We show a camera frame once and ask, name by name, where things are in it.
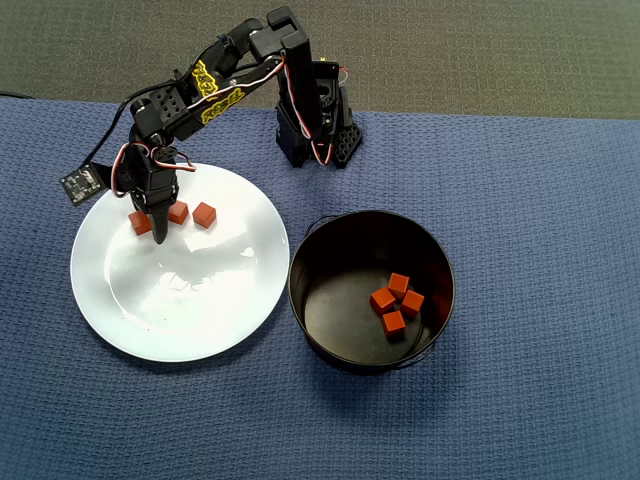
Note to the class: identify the red cube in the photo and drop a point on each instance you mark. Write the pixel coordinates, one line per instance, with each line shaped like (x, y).
(398, 286)
(179, 214)
(413, 304)
(204, 215)
(393, 325)
(382, 301)
(137, 224)

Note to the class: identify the black metal bucket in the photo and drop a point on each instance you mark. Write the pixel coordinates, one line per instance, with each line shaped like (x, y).
(340, 330)

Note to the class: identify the white round plate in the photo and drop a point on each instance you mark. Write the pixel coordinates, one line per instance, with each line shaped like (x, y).
(200, 310)

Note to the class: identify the blue woven tablecloth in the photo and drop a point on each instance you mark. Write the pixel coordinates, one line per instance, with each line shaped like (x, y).
(500, 250)

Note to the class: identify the small camera circuit board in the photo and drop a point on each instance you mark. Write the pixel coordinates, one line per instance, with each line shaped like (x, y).
(80, 184)

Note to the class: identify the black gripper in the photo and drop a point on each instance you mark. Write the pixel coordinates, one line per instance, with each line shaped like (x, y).
(156, 201)

